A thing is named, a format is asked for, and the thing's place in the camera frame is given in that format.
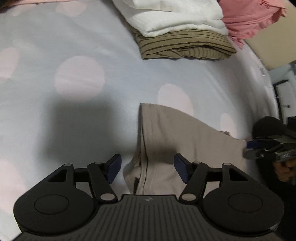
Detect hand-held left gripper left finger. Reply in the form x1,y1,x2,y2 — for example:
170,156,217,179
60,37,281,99
47,153,122,205

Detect light pink garment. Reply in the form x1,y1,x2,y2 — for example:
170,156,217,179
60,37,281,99
9,0,49,5

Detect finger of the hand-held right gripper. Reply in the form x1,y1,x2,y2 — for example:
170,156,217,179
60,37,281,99
245,138,275,150
242,148,266,160

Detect pink pillow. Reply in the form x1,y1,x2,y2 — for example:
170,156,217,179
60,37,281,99
217,0,287,50

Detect olive striped folded garment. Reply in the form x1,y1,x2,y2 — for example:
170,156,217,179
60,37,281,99
135,29,237,60

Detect person's right hand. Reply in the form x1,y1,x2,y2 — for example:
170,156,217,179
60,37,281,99
273,159,296,183

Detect beige padded headboard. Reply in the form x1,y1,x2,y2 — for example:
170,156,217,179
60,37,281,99
245,11,296,70

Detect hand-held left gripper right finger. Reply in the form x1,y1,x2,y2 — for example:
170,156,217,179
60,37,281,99
173,153,250,204

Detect taupe long-sleeve shirt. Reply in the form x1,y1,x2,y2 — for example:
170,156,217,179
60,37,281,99
122,103,249,196

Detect white folded garment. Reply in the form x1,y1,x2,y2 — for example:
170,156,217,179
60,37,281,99
111,0,229,38

